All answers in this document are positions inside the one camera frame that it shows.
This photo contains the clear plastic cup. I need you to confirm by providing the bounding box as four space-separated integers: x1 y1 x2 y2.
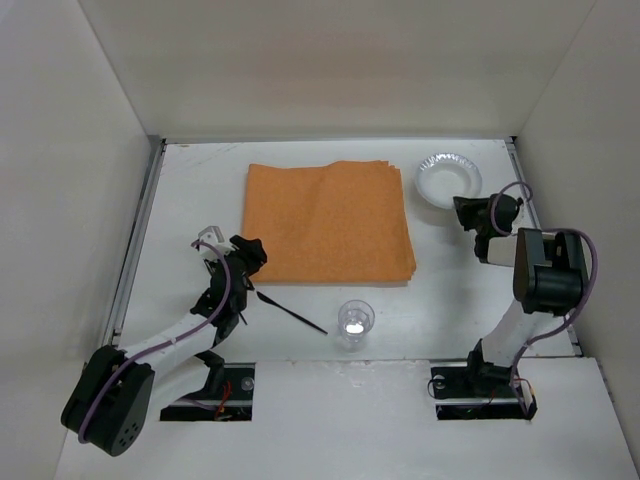
337 299 376 351

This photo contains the orange cloth placemat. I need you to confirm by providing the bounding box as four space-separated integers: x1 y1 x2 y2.
242 161 416 284

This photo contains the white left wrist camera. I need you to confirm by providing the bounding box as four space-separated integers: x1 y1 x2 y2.
191 225 232 261

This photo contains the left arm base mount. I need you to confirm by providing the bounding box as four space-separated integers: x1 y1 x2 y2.
159 363 256 423

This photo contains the black knife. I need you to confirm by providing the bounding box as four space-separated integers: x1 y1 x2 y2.
256 291 328 336

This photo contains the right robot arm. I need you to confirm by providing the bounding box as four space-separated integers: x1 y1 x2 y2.
453 194 590 397

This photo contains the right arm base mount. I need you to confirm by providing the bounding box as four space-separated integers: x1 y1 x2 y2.
427 362 538 421

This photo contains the white ceramic plate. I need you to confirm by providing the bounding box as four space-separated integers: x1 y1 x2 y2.
414 153 482 210

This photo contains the left aluminium table rail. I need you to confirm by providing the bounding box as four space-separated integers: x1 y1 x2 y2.
97 135 166 347

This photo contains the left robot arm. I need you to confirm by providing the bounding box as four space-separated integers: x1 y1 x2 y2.
60 235 268 457

